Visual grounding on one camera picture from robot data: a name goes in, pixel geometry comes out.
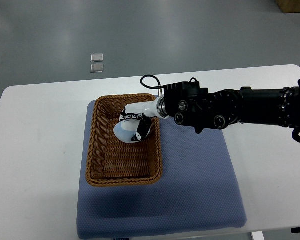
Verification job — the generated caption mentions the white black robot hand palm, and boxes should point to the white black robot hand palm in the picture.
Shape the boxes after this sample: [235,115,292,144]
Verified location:
[119,100,163,122]

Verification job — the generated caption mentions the upper metal floor plate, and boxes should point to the upper metal floor plate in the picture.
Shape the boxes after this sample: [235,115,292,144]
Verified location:
[90,53,104,63]

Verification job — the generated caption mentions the brown cardboard box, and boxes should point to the brown cardboard box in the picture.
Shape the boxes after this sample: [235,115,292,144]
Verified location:
[275,0,300,14]

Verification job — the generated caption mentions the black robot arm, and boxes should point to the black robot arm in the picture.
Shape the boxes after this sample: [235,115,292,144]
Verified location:
[113,77,300,144]

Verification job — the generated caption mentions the brown wicker basket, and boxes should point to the brown wicker basket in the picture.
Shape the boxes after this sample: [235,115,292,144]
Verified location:
[85,93,163,187]

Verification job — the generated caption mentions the blue quilted mat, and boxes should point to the blue quilted mat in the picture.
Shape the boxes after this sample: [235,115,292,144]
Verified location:
[77,103,247,240]

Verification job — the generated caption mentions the light blue oval toy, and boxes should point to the light blue oval toy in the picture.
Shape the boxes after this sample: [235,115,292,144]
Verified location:
[113,120,137,144]

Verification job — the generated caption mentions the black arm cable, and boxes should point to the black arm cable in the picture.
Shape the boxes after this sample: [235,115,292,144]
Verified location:
[140,74,165,91]

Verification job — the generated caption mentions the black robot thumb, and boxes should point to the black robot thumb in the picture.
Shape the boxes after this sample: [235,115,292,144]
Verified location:
[131,116,152,142]

